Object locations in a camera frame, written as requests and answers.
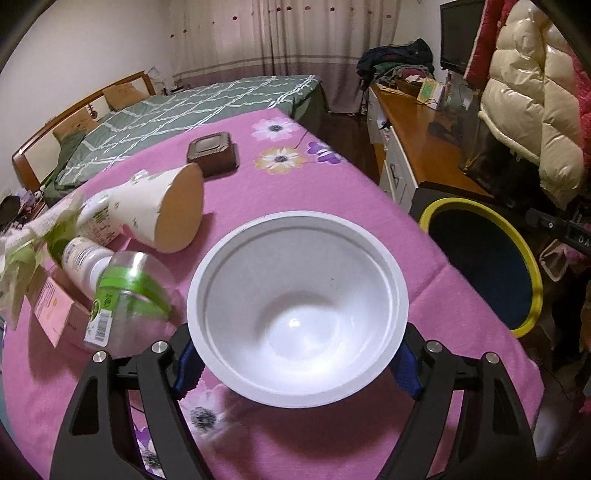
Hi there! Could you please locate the brown pillow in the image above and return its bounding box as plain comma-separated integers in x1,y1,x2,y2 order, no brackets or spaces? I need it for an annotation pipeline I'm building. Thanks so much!
52,117,100,144
102,84,146,112

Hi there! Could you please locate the black flat television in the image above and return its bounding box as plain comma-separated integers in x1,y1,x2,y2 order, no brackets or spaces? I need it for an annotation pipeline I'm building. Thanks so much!
438,0,485,75

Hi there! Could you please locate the white carton with green print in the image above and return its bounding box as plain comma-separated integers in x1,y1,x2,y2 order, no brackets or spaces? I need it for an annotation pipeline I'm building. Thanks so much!
76,191,122,245

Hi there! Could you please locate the pile of clothes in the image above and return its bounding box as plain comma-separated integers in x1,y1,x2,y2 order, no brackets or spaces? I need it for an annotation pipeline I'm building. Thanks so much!
356,38,437,88

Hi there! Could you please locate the white plastic bowl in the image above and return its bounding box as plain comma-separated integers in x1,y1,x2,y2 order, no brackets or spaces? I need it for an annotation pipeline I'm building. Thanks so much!
187,211,410,409

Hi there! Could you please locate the pink floral tablecloth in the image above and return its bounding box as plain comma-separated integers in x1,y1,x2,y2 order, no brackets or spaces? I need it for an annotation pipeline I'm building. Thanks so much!
0,107,546,480

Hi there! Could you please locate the white green plastic wrapper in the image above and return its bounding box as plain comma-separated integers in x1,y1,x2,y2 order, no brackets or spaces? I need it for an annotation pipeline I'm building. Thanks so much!
0,203,88,324

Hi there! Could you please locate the clear plastic bottle green label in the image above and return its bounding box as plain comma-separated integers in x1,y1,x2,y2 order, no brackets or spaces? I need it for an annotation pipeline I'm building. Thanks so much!
83,251,178,358

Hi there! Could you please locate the cream puffer jacket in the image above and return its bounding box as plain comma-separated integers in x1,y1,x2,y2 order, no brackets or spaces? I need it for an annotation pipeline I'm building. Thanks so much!
478,7,591,208

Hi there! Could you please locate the pink cardboard box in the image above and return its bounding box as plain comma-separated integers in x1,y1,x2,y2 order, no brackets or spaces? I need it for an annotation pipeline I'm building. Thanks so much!
25,277,93,349

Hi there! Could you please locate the dark brown bag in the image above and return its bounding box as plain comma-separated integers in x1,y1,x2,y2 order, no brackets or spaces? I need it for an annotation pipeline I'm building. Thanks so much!
462,129,550,213

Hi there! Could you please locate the white paper cup green print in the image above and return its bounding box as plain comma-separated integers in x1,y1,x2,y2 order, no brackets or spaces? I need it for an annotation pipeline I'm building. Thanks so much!
108,162,206,254

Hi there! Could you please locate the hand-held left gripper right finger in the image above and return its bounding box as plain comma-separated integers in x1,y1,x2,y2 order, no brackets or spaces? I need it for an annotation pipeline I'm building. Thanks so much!
379,323,539,480

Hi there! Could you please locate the pale striped curtain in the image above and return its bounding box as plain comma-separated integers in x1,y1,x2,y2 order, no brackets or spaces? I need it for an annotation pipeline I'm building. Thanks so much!
171,0,444,116

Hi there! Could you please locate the brown ribbed plastic box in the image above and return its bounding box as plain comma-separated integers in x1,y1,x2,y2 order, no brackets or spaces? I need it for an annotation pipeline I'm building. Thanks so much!
187,131,240,178

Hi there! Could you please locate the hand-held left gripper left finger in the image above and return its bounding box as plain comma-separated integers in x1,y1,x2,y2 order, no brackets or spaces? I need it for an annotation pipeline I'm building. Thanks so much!
50,323,218,480

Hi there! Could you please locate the wooden bed headboard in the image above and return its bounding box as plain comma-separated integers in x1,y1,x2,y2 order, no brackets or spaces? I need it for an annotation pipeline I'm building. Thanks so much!
11,70,153,192

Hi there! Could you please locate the wooden top white drawer cabinet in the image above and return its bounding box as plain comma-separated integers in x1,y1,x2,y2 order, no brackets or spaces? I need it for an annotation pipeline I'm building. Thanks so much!
367,83,495,213

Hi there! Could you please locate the red garment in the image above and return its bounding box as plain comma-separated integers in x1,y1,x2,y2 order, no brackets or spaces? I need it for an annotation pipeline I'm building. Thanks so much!
464,0,522,81

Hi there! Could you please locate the white bottle with green label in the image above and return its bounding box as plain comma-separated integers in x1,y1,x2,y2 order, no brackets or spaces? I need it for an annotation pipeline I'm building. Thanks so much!
58,235,114,301

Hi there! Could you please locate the green desk card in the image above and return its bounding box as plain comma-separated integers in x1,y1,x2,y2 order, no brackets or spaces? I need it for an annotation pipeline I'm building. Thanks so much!
418,78,441,104

